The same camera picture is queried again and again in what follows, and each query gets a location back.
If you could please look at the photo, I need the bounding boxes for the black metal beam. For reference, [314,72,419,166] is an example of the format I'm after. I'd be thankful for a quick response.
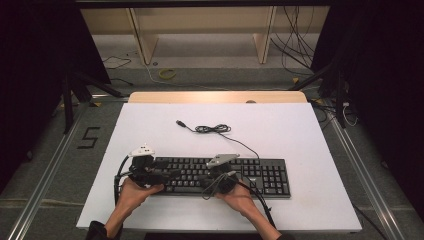
[74,0,334,8]

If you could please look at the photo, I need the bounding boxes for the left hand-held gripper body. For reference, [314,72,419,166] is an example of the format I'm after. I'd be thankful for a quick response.
[128,144,168,188]

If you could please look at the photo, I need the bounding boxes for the white table board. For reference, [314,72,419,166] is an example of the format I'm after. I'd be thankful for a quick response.
[76,102,363,233]

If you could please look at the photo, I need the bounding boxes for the person's left hand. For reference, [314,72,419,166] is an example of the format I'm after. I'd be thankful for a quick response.
[117,178,165,212]

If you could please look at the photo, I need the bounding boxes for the aluminium floor rail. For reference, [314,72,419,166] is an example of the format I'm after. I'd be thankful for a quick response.
[324,106,406,240]
[6,94,129,240]

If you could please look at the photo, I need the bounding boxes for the black curtain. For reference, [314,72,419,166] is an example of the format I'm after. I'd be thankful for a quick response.
[0,0,111,194]
[311,0,424,221]

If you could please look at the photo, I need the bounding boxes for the black metal stand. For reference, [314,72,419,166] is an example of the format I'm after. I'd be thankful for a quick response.
[288,63,348,129]

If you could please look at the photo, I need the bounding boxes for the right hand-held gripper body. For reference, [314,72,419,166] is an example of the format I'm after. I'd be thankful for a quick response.
[205,153,240,195]

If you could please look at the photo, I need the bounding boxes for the person's black left sleeve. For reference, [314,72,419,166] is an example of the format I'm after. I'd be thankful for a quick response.
[85,220,123,240]

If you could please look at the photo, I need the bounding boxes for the black keyboard cable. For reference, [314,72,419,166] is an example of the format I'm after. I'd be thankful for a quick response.
[175,119,261,160]

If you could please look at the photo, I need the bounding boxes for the white floor cable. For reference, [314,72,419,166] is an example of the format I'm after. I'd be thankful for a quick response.
[143,63,294,92]

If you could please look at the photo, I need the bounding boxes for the yellow tape roll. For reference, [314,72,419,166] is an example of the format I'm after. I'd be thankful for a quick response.
[158,68,177,80]

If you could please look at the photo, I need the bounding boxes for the black tripod stand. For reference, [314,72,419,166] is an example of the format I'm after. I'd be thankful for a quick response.
[61,71,124,134]

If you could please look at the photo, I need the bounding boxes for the black keyboard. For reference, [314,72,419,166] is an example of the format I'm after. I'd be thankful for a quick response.
[151,156,292,200]

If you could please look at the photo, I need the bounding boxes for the person's right hand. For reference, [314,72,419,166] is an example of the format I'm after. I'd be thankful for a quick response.
[214,186,258,219]

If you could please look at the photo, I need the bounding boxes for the hand-held gripper cable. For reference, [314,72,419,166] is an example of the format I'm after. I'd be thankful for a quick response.
[201,171,278,229]
[113,154,131,206]

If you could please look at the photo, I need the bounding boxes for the thin black floor cable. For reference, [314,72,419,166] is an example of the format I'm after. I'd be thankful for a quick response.
[101,55,134,87]

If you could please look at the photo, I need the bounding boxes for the beige wooden desk frame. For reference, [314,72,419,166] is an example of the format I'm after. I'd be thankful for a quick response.
[79,6,331,66]

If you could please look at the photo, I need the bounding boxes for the right hand-held gripper cable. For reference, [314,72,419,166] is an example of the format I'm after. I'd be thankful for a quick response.
[201,171,278,229]

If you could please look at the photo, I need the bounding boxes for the left hand-held gripper cable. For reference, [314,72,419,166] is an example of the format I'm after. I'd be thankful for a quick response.
[113,154,131,206]

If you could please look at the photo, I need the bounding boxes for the hanging black cable bundle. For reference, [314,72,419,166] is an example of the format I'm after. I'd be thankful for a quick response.
[269,6,316,76]

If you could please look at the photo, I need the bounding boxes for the tangled floor cables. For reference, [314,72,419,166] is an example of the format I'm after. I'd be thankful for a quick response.
[311,99,359,129]

